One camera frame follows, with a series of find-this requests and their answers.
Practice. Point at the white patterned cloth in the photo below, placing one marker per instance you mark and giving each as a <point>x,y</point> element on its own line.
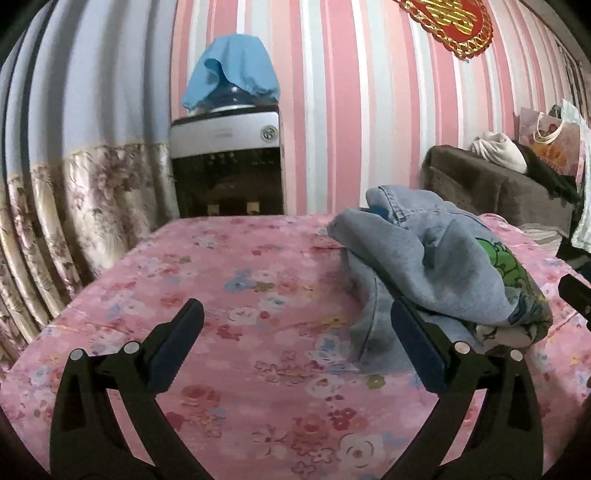
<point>582,230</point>

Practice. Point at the red and gold wall decoration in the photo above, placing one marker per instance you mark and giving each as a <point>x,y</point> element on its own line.
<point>450,23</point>

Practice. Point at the white cloth bundle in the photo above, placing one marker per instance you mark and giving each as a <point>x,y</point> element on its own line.
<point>498,152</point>

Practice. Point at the pink gift bag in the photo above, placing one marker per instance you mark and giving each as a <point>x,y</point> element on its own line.
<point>549,138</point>

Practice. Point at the grey denim jacket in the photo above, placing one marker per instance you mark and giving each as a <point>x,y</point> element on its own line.
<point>438,263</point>

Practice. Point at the blue cloth cover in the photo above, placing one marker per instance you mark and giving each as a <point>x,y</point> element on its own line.
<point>235,64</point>

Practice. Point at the brown sofa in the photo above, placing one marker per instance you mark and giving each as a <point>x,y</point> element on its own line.
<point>471,180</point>

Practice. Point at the floral curtain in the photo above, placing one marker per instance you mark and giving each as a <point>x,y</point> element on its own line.
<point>83,207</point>

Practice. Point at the pink floral bed sheet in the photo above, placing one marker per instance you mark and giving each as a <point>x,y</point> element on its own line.
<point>231,277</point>

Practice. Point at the black cloth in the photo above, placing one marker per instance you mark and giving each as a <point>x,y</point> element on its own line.
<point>549,177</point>

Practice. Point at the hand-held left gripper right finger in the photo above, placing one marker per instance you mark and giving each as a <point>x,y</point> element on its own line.
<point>418,346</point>

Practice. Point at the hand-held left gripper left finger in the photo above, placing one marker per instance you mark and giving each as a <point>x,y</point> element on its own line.
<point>173,350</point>

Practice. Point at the black and silver water dispenser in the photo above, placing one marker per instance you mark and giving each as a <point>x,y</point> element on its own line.
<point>226,161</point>

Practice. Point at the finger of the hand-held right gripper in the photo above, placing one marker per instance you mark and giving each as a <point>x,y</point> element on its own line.
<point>577,295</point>

